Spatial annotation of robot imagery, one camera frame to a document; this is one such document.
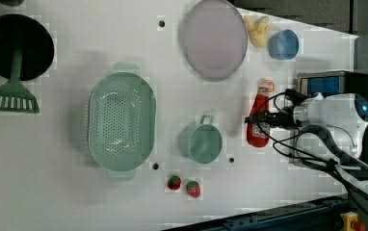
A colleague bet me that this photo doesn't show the blue bowl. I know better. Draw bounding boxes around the blue bowl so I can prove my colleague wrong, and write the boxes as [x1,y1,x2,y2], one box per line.
[268,30,300,60]

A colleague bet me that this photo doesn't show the light red toy strawberry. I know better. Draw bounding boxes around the light red toy strawberry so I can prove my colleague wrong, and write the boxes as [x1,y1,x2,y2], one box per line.
[186,181,201,198]

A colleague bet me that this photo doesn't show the yellow red emergency button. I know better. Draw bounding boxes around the yellow red emergency button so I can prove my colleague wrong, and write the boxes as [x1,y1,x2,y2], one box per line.
[340,212,367,231]

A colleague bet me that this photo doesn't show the green metal cup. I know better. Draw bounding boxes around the green metal cup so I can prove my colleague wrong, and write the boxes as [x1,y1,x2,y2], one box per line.
[178,115,223,165]

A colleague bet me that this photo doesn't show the yellow plush banana bunch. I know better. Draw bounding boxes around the yellow plush banana bunch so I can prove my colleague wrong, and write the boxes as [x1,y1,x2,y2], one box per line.
[244,15,273,48]

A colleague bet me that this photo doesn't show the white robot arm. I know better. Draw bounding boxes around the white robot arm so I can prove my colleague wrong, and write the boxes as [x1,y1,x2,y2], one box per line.
[245,90,368,198]

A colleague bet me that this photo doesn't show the green perforated colander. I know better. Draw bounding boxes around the green perforated colander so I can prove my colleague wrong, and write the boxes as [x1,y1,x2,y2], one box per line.
[88,62,156,181]

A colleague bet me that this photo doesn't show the black toaster oven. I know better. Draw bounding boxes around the black toaster oven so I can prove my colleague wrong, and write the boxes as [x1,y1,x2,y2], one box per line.
[293,71,368,160]

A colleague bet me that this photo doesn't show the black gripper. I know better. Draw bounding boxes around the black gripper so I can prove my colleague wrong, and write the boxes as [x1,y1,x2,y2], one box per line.
[244,107,297,130]

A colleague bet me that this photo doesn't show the red felt ketchup bottle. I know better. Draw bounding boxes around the red felt ketchup bottle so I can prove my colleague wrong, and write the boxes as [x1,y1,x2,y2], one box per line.
[245,79,275,147]

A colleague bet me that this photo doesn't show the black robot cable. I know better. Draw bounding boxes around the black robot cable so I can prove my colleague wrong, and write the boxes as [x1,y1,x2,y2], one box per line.
[256,89,368,222]

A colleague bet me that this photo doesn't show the black round pan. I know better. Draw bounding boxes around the black round pan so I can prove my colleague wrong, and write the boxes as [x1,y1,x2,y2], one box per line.
[0,13,55,81]

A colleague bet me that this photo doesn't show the green spatula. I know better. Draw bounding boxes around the green spatula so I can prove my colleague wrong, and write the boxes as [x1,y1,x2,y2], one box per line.
[0,48,39,114]

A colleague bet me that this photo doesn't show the dark red toy strawberry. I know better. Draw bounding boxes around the dark red toy strawberry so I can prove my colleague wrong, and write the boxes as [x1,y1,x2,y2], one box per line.
[168,175,181,191]

